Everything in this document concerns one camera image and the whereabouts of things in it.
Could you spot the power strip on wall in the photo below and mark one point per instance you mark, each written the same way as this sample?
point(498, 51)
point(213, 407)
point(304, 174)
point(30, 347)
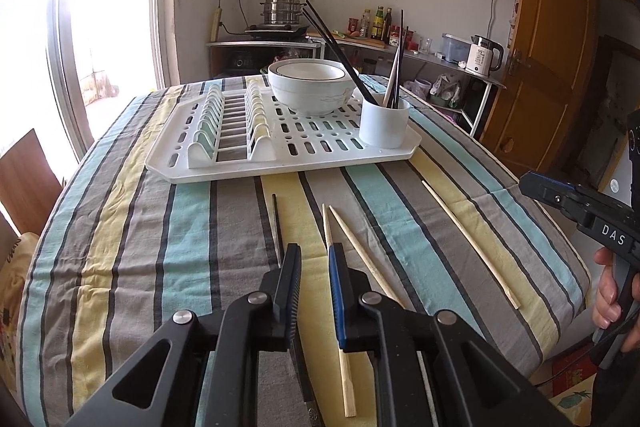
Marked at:
point(214, 30)

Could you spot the wooden chair back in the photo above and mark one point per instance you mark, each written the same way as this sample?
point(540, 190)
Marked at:
point(29, 188)

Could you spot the wooden door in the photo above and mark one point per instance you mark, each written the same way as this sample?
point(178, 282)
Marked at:
point(546, 78)

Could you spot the white cylindrical utensil cup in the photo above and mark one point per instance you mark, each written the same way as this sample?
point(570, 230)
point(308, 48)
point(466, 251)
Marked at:
point(383, 126)

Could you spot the black chopstick pair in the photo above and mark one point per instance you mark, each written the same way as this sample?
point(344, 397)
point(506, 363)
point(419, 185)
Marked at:
point(388, 97)
point(401, 45)

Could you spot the wooden chopstick far right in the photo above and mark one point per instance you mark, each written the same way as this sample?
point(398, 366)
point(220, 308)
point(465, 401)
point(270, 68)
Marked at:
point(510, 295)

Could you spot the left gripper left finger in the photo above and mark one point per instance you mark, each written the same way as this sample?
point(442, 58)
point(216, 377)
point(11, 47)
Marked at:
point(260, 321)

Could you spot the wooden cutting board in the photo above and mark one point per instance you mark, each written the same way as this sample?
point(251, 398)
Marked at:
point(364, 43)

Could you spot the white electric kettle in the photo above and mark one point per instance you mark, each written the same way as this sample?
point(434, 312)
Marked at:
point(485, 56)

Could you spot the clear plastic container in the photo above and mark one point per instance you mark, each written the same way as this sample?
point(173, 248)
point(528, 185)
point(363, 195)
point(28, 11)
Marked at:
point(454, 49)

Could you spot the green label oil bottle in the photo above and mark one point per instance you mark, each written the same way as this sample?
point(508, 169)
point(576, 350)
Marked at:
point(377, 24)

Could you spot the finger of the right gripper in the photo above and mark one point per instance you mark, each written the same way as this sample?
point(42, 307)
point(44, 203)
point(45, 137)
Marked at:
point(557, 194)

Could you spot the striped tablecloth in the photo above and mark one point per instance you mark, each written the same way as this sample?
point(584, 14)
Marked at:
point(124, 250)

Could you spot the dark soy sauce bottle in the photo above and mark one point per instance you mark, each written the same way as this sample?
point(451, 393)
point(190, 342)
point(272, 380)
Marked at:
point(387, 24)

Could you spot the black induction cooker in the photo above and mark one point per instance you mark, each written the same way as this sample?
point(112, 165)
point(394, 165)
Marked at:
point(284, 32)

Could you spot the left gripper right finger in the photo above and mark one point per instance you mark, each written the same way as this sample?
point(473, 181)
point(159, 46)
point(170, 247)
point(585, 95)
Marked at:
point(396, 341)

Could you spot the white plastic dish rack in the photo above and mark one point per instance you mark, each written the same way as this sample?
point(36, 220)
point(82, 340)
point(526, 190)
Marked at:
point(235, 134)

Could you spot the stainless steel steamer pot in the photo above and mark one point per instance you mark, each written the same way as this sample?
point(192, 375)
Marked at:
point(282, 12)

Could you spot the large white ceramic bowl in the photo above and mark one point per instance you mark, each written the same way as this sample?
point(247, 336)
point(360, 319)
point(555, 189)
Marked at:
point(310, 86)

